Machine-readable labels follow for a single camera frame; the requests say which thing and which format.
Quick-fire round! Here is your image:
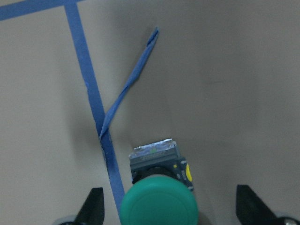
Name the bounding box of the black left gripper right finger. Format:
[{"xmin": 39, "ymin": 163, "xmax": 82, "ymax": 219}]
[{"xmin": 235, "ymin": 185, "xmax": 278, "ymax": 225}]

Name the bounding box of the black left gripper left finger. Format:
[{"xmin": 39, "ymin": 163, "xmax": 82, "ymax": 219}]
[{"xmin": 75, "ymin": 187, "xmax": 105, "ymax": 225}]

